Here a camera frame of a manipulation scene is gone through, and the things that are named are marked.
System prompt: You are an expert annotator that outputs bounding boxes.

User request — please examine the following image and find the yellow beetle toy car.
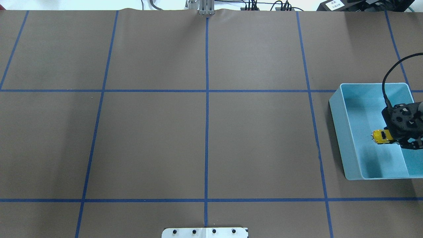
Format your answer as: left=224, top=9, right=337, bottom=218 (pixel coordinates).
left=371, top=129, right=396, bottom=144

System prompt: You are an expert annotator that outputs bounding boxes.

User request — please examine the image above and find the aluminium frame post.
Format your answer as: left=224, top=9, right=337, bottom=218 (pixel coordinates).
left=185, top=0, right=215, bottom=16

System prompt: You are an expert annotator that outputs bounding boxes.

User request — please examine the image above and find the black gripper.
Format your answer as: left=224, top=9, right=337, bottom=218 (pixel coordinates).
left=382, top=103, right=423, bottom=150

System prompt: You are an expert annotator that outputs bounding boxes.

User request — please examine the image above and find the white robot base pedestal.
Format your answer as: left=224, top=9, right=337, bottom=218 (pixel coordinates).
left=161, top=227, right=249, bottom=238

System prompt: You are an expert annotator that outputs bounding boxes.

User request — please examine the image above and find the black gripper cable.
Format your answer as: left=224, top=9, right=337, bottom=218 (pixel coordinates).
left=382, top=53, right=423, bottom=109

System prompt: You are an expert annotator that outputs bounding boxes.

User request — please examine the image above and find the light blue plastic bin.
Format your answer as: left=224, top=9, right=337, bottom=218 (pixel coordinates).
left=328, top=83, right=423, bottom=180

